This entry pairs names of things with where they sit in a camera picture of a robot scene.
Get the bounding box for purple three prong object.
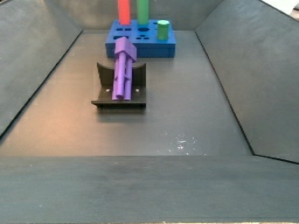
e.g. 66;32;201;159
113;37;137;101

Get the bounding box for black curved fixture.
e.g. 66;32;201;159
91;64;146;108

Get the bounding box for blue shape sorting board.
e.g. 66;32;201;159
106;19;177;58

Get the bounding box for short green hexagon peg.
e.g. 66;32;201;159
157;20;170;40

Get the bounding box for tall green cylinder peg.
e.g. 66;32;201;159
137;0;150;25

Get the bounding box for red square peg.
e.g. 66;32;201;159
118;0;131;25

